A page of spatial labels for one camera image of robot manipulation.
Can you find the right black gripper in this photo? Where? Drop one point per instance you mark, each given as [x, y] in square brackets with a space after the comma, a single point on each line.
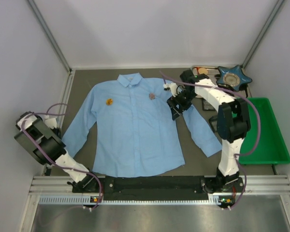
[178, 106]

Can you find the light blue shirt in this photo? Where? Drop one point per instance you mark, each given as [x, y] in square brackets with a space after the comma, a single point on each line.
[136, 136]

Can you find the round gold brooch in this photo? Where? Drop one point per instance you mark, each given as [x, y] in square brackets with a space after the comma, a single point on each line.
[109, 102]

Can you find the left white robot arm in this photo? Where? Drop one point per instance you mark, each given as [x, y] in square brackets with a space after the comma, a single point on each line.
[43, 143]

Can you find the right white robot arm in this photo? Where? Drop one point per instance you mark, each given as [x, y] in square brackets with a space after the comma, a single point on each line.
[233, 122]

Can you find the black box gold brooch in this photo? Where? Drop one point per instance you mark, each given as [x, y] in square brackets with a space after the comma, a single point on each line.
[206, 106]

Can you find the orange cup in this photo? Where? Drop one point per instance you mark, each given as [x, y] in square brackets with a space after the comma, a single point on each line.
[203, 71]

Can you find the blue star-shaped dish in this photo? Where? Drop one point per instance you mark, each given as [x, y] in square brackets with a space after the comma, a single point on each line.
[234, 78]

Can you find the green plastic bin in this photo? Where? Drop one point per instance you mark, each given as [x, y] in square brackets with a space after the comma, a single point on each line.
[271, 148]

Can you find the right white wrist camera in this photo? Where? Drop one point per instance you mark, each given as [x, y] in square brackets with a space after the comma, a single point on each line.
[172, 87]

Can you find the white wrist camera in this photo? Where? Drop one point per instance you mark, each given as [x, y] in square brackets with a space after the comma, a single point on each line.
[51, 121]
[172, 87]

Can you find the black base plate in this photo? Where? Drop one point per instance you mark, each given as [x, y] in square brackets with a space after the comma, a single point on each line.
[164, 188]

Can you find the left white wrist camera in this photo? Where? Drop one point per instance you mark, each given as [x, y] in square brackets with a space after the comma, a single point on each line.
[51, 121]

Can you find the aluminium front rail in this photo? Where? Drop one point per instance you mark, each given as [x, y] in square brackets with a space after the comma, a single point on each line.
[56, 190]

